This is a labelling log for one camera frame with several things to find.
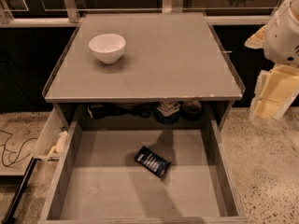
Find black cable on floor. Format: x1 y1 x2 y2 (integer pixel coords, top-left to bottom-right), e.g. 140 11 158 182
0 128 39 168

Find cream object in bin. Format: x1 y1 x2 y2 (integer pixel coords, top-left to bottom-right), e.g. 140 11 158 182
48 131 67 156

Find white ceramic bowl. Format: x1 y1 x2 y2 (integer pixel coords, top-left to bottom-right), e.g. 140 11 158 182
89 34 126 64

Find dark round container with papers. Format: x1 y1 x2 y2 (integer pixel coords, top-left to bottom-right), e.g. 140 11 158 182
154 102 180 125

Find black items behind drawer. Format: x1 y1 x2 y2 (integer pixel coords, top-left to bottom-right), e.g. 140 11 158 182
86 103 155 119

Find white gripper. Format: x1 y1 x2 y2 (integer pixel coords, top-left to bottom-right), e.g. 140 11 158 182
245 0 299 123

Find dark blue rxbar wrapper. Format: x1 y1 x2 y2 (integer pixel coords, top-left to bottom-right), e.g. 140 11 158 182
135 146 171 178

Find grey cabinet with counter top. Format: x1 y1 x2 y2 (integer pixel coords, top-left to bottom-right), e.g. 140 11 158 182
41 11 247 133

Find dark round tape roll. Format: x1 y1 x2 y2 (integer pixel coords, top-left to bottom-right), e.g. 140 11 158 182
180 101 203 121

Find metal rail frame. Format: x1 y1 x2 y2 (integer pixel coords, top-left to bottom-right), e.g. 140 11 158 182
0 0 285 27

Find open grey top drawer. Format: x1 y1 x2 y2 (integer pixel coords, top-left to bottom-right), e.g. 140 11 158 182
38 120 249 224

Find black floor rail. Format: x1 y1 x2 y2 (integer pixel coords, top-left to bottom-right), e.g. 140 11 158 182
1 158 36 224

